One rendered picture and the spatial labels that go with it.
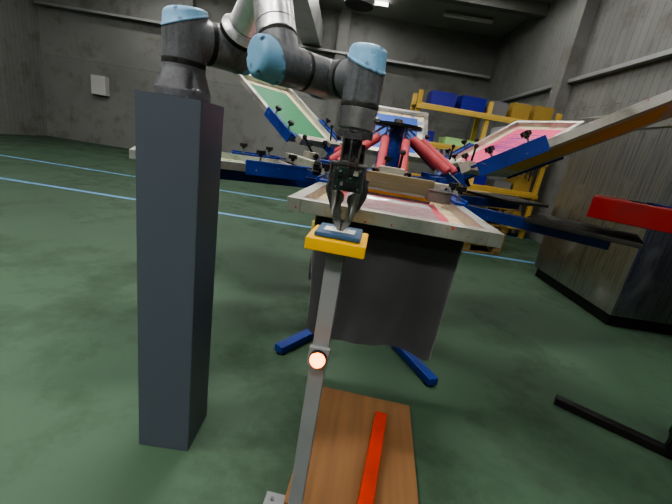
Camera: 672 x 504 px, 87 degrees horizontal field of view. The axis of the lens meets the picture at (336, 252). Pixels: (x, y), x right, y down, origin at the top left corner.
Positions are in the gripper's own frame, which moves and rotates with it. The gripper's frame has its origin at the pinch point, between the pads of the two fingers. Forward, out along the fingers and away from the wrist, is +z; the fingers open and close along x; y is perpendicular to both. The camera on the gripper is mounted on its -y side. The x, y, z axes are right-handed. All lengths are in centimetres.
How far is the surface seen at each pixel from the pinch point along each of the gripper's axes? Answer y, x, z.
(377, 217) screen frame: -17.1, 7.9, 0.0
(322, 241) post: 6.5, -2.9, 2.7
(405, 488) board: -23, 36, 96
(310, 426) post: 2, 1, 54
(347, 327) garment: -27.1, 5.2, 39.6
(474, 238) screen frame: -17.1, 33.9, 1.0
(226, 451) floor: -22, -31, 98
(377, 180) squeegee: -77, 6, -5
